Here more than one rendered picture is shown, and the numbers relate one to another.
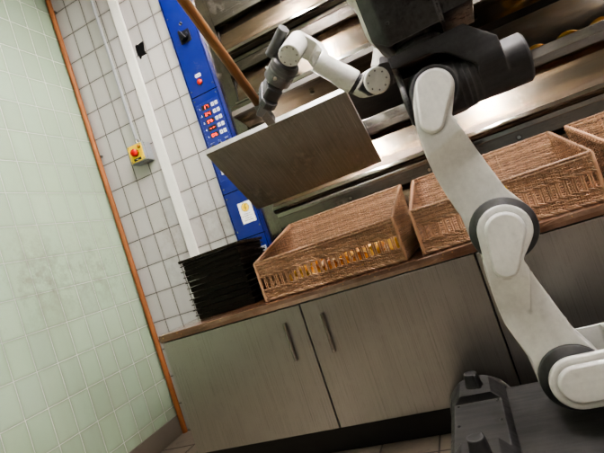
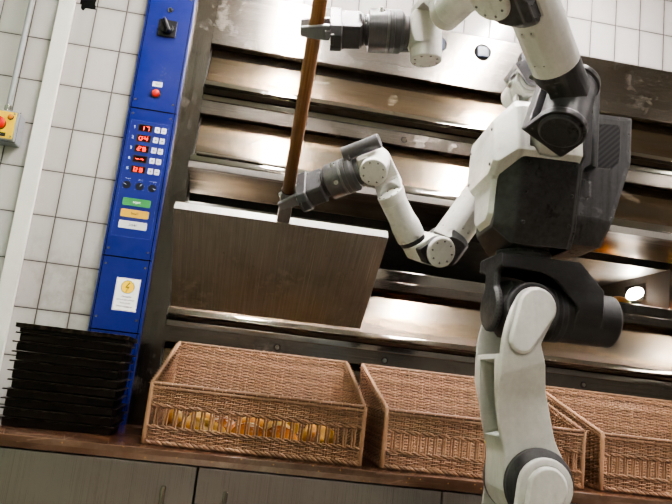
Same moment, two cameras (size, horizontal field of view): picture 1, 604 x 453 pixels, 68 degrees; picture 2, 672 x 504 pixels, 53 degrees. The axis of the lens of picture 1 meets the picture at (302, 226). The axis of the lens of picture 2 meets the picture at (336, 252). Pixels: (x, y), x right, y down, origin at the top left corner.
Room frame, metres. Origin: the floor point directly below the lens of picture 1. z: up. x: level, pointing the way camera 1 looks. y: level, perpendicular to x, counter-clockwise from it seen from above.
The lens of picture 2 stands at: (-0.05, 0.60, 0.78)
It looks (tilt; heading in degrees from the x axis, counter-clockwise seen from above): 11 degrees up; 334
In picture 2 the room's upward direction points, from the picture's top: 7 degrees clockwise
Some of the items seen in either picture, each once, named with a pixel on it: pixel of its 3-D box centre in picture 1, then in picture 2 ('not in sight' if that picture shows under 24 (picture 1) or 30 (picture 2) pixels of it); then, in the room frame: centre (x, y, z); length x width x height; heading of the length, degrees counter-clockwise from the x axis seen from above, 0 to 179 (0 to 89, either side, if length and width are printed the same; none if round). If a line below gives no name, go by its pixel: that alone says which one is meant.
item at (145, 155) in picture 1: (140, 154); (3, 127); (2.32, 0.68, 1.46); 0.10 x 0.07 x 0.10; 71
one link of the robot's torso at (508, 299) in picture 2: (437, 93); (522, 311); (1.07, -0.41, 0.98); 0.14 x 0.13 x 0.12; 161
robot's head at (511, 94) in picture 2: not in sight; (521, 94); (1.09, -0.38, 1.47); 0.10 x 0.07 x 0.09; 157
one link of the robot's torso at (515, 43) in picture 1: (459, 71); (550, 301); (1.05, -0.47, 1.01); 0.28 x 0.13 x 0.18; 71
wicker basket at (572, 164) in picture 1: (491, 188); (460, 419); (1.61, -0.68, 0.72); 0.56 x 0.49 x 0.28; 70
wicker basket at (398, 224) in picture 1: (337, 238); (259, 396); (1.81, -0.12, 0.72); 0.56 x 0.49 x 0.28; 70
